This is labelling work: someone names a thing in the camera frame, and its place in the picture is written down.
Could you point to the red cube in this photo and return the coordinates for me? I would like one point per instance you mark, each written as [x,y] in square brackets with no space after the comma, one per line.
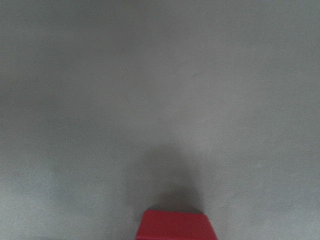
[173,225]

